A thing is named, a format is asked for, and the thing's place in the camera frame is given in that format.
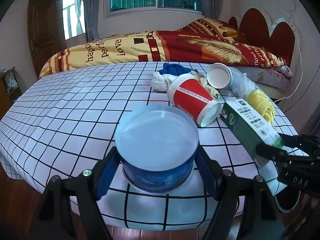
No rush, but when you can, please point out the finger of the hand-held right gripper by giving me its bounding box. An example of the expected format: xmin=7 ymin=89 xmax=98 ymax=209
xmin=255 ymin=143 xmax=312 ymax=163
xmin=278 ymin=133 xmax=320 ymax=153

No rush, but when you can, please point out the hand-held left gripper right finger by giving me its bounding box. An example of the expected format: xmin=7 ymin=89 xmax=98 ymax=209
xmin=196 ymin=146 xmax=285 ymax=240

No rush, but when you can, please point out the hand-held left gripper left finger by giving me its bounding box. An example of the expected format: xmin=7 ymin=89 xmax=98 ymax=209
xmin=30 ymin=146 xmax=121 ymax=240

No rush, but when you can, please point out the green white carton box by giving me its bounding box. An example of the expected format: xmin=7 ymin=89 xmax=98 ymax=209
xmin=221 ymin=99 xmax=288 ymax=168

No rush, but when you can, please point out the dark blue paper cup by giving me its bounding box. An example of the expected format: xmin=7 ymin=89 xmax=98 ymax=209
xmin=114 ymin=105 xmax=199 ymax=193

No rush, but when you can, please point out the white blue patterned paper cup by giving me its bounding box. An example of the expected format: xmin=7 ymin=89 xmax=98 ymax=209
xmin=207 ymin=63 xmax=233 ymax=89

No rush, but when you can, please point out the white plastic bag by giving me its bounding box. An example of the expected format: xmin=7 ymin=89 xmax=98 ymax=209
xmin=151 ymin=71 xmax=181 ymax=93

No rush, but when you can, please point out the yellow cloth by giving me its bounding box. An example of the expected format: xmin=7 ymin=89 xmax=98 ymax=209
xmin=247 ymin=89 xmax=275 ymax=126

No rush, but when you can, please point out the bed mattress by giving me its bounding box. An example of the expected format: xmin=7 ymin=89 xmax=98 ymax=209
xmin=239 ymin=65 xmax=296 ymax=99

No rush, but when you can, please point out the clear plastic bag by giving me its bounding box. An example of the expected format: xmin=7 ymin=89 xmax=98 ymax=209
xmin=229 ymin=71 xmax=257 ymax=98

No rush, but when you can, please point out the white black checked tablecloth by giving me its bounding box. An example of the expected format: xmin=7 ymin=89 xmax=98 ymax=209
xmin=0 ymin=61 xmax=300 ymax=232

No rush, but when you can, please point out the red white paper cup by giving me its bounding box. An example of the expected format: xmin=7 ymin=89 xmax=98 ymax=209
xmin=167 ymin=74 xmax=223 ymax=127

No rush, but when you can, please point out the crumpled yellowish paper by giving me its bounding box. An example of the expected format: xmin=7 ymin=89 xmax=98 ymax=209
xmin=190 ymin=71 xmax=221 ymax=101

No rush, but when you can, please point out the blue cloth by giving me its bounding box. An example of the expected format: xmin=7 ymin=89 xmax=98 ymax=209
xmin=160 ymin=62 xmax=199 ymax=76

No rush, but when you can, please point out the red white headboard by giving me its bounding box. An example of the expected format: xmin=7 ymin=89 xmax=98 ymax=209
xmin=228 ymin=8 xmax=297 ymax=67

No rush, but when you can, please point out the wooden cabinet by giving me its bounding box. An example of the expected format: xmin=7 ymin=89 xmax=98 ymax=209
xmin=0 ymin=66 xmax=22 ymax=103

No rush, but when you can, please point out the bed with red-yellow quilt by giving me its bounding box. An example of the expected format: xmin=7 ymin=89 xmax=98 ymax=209
xmin=39 ymin=18 xmax=292 ymax=79

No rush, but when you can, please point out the brown wooden door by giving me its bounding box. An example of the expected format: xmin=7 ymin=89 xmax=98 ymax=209
xmin=27 ymin=0 xmax=67 ymax=64

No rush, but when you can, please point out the hallway window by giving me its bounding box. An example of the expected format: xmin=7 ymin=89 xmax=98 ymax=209
xmin=61 ymin=0 xmax=86 ymax=41

